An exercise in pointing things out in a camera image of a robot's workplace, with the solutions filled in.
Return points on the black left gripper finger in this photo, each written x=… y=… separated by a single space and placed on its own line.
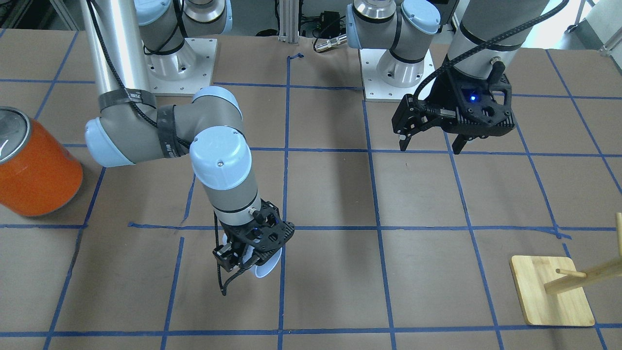
x=403 y=141
x=460 y=142

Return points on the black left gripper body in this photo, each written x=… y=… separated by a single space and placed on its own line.
x=443 y=91

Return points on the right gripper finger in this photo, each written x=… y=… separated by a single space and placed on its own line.
x=246 y=257

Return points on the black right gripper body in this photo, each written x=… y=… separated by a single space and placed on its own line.
x=225 y=254

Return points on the light blue cup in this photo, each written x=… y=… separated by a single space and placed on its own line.
x=225 y=253

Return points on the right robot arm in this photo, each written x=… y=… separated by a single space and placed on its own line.
x=134 y=40

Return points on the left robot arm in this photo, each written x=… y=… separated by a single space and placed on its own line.
x=488 y=36

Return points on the wooden mug tree stand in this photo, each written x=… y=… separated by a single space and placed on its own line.
x=566 y=284

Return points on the orange can container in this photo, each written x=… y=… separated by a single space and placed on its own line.
x=37 y=174

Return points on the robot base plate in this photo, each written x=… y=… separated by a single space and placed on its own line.
x=185 y=72
x=386 y=79

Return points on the aluminium frame post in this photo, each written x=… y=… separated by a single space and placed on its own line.
x=288 y=21

